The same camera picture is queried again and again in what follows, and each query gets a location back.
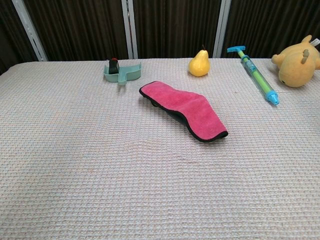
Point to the yellow pear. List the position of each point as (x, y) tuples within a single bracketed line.
[(198, 65)]

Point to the pink and black cloth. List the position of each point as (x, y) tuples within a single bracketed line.
[(180, 100)]

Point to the beige woven tablecloth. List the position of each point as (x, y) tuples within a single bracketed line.
[(100, 175)]

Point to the green and blue water pump toy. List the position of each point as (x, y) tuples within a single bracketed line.
[(257, 77)]

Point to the yellow plush toy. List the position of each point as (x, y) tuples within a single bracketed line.
[(295, 67)]

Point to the dark pleated curtain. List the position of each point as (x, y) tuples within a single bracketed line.
[(82, 25)]

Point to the teal plastic tray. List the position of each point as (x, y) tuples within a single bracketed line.
[(132, 73)]

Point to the white metal frame post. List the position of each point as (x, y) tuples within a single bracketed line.
[(221, 30), (30, 30), (129, 30)]

